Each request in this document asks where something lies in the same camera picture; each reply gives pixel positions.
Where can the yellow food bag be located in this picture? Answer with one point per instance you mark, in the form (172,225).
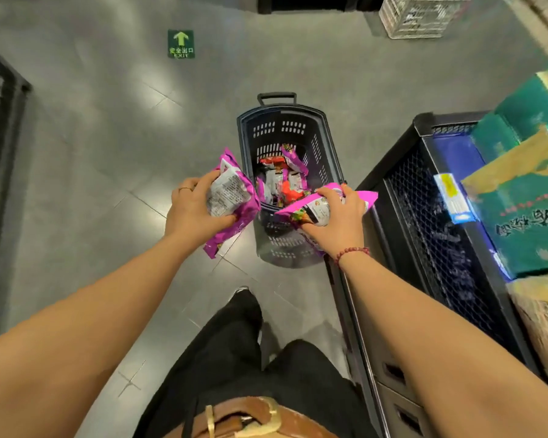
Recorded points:
(541,323)

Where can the green exit floor sign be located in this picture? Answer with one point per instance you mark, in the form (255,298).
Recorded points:
(181,44)

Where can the person's left hand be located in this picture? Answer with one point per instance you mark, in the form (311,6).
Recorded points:
(187,214)

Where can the person's left thumb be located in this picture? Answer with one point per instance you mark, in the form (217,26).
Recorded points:
(223,221)

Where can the black side shelf rack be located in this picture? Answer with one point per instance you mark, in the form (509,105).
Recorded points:
(0,155)

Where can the person's right hand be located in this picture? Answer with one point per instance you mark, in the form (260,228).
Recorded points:
(345,225)

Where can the black metal display shelf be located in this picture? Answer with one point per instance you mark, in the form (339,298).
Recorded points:
(420,232)

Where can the person's right thumb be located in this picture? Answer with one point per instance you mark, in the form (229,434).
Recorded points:
(311,227)

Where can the green cardboard box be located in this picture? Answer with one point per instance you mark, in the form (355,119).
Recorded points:
(525,104)
(525,214)

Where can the white plastic crate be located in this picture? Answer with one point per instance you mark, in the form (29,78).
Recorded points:
(420,15)

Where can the pink snack packet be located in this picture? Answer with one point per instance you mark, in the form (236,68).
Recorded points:
(237,191)
(310,207)

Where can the black trousers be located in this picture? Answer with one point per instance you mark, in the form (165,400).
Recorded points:
(265,374)

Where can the brown leather bag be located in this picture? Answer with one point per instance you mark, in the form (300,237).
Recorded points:
(255,419)

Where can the person's left forearm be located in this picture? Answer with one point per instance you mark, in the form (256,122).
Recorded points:
(82,323)

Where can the pile of mixed snack bags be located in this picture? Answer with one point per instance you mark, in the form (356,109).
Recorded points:
(283,177)

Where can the blue white price tag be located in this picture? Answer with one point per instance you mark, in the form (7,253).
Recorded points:
(455,198)

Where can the person's right forearm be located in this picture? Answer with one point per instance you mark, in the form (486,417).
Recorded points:
(438,351)

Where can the black shoe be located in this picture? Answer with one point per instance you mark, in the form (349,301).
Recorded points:
(242,291)

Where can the dark blue shopping basket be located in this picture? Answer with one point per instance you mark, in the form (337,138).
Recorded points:
(292,127)

